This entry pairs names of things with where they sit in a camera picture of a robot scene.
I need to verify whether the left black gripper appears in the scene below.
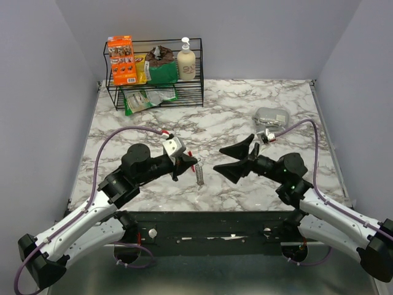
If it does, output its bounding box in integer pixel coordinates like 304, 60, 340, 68
135, 152, 198, 185

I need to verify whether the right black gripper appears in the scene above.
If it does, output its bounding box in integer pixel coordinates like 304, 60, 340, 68
214, 133, 286, 184

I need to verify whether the red carabiner keyring with chain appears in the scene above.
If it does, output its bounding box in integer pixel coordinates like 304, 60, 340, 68
191, 160, 204, 186

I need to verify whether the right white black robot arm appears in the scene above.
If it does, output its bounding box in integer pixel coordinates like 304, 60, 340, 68
214, 135, 392, 283

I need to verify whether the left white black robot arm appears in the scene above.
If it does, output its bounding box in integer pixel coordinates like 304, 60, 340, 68
17, 138, 197, 290

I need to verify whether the white green pouch bag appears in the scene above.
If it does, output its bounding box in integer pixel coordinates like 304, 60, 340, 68
146, 88, 178, 107

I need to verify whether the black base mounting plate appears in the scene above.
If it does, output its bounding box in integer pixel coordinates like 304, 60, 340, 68
63, 208, 320, 257

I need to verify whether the green white snack bag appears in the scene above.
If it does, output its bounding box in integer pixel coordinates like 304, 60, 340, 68
120, 88, 153, 116

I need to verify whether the brown green coffee bag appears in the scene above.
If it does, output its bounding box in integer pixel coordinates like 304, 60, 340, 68
144, 45, 178, 85

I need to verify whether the cream soap pump bottle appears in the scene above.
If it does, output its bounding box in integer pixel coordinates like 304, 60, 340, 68
177, 37, 196, 81

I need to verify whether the yellow snack bag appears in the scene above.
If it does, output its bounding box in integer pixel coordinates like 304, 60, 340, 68
134, 53, 147, 85

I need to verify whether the orange product box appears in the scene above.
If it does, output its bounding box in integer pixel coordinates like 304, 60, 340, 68
107, 35, 138, 86

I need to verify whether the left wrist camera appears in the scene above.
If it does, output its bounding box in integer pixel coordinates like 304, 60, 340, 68
162, 135, 186, 160

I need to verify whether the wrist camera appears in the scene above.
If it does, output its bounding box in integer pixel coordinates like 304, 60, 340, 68
162, 135, 186, 160
256, 128, 276, 144

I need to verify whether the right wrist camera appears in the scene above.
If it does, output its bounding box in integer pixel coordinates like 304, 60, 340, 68
256, 128, 276, 144

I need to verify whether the aluminium extrusion rail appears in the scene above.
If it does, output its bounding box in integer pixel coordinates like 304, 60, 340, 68
49, 218, 374, 247

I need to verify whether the black wire shelf rack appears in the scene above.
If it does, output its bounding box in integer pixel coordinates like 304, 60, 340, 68
103, 35, 204, 116

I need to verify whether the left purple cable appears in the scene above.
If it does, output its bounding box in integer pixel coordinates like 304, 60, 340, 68
14, 125, 169, 295

